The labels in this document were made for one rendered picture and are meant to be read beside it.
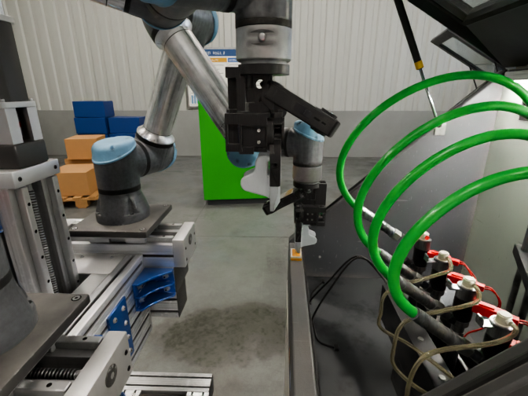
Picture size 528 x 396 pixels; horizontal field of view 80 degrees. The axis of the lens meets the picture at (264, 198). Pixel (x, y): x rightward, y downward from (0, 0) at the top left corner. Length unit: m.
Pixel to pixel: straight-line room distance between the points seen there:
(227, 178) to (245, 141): 3.55
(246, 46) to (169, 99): 0.57
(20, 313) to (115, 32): 7.44
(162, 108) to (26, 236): 0.47
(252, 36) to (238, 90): 0.07
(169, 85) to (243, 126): 0.55
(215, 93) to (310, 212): 0.37
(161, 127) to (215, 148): 2.93
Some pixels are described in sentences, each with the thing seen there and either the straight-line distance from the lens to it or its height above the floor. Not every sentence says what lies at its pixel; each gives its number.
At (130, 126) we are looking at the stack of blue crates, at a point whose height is 0.75.
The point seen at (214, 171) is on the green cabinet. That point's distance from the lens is 3.98.
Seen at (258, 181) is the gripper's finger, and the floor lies 1.27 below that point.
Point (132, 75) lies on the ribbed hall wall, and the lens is 7.71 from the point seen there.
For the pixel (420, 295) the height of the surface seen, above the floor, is 1.10.
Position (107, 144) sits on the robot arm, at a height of 1.26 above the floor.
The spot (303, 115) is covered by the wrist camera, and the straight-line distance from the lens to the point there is 0.45.
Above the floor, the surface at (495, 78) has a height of 1.42.
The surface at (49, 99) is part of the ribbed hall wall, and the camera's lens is 8.68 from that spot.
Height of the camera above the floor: 1.40
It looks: 19 degrees down
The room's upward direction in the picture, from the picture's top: straight up
